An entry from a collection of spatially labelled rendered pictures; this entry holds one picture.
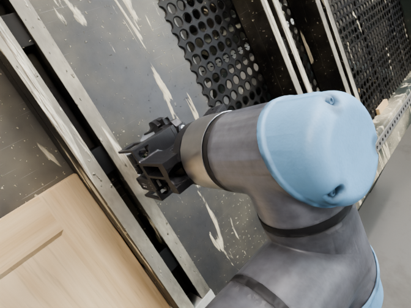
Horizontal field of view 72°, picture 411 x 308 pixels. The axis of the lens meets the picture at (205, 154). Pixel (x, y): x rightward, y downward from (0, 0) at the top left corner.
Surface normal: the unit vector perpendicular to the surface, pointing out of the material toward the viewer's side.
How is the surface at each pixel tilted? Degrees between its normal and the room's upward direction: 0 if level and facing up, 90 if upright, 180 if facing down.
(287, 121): 44
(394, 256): 0
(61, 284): 57
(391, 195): 0
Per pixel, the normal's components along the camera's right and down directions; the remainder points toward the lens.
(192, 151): -0.82, 0.02
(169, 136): 0.56, -0.02
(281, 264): -0.25, -0.83
